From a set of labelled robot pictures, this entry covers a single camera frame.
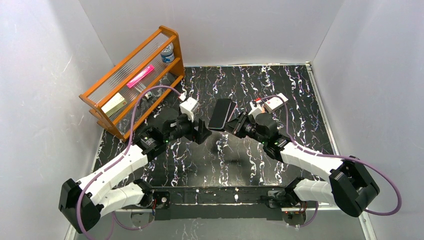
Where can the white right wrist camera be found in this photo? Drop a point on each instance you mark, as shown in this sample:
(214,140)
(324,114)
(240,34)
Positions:
(256,108)

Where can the pink flat box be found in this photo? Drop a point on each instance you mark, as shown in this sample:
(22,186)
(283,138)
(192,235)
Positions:
(140,76)

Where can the orange wooden shelf rack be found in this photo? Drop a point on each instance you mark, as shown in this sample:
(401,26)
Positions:
(125,96)

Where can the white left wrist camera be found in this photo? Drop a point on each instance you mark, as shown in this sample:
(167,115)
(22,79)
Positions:
(188,106)

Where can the small item on lower shelf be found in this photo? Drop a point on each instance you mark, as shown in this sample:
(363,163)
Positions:
(148,95)

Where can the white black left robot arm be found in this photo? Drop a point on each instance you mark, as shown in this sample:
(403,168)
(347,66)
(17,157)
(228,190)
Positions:
(83,202)

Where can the white blue round jar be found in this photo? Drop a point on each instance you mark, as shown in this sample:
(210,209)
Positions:
(167,54)

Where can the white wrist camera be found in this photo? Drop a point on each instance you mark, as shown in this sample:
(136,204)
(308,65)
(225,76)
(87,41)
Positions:
(188,106)
(256,108)

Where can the black phone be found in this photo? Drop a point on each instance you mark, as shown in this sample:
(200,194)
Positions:
(220,114)

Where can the cream green box on shelf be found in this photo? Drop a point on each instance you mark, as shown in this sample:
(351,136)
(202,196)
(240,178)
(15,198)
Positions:
(114,104)

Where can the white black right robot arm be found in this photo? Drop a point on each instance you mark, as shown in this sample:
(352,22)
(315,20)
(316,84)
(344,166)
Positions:
(345,183)

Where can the phone in pink case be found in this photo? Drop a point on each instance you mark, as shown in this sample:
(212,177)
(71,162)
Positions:
(231,110)

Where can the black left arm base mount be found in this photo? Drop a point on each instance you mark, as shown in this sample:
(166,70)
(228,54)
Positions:
(161,199)

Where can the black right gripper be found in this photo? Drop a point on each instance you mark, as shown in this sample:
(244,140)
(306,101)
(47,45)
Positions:
(237,126)

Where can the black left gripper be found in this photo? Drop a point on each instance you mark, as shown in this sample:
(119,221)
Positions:
(195,129)

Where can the white red box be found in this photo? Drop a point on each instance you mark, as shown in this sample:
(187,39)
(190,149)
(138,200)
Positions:
(274,103)

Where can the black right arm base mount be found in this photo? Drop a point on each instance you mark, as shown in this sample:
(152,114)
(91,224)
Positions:
(275,199)

